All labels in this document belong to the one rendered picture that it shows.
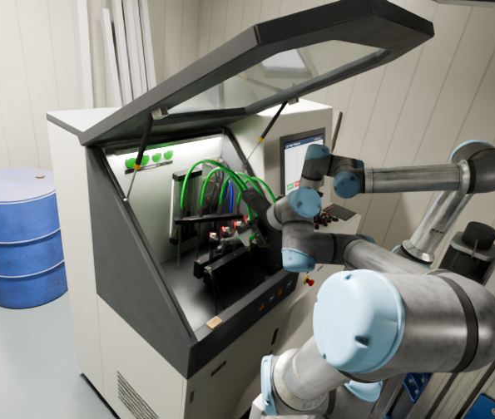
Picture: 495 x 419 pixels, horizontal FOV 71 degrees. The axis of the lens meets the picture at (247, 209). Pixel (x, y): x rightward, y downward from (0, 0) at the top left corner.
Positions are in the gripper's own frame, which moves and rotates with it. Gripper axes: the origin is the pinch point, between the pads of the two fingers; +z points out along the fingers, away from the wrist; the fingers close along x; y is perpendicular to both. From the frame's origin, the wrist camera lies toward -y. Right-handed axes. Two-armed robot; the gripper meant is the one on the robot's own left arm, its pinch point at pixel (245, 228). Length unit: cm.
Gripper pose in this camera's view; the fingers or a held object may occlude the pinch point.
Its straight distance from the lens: 110.4
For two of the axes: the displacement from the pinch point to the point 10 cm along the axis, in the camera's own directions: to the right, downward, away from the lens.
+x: 7.9, -3.8, 4.9
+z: -4.0, 2.9, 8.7
